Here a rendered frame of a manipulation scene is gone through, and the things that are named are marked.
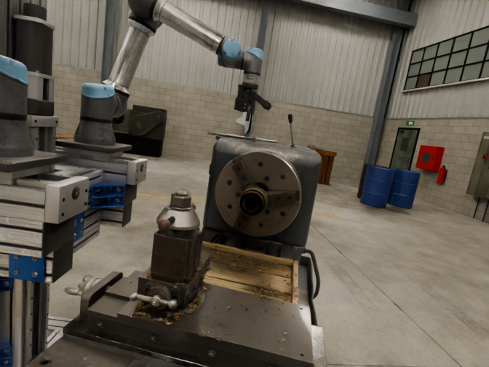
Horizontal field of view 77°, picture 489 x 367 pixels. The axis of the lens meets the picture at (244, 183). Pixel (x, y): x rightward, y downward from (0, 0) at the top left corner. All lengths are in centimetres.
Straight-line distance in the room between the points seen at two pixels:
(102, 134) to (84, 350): 87
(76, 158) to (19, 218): 52
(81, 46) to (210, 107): 451
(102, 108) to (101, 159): 20
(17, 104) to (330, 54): 1176
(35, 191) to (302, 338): 65
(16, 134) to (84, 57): 1105
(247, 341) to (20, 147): 68
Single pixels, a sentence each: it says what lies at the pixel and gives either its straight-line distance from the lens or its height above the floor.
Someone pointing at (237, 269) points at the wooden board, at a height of 89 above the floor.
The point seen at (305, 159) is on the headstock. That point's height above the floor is 122.
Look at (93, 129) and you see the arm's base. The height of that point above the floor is 122.
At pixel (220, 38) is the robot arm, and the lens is 130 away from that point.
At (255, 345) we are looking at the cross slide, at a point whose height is 97.
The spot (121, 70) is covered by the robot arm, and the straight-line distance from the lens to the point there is 146.
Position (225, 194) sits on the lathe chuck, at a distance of 113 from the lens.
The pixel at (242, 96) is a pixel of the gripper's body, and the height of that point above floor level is 144.
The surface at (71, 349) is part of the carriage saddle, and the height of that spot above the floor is 91.
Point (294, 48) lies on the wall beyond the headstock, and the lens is 1192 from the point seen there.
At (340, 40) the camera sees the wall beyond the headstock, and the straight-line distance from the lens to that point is 1255.
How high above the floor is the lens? 131
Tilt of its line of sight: 10 degrees down
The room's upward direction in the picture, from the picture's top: 9 degrees clockwise
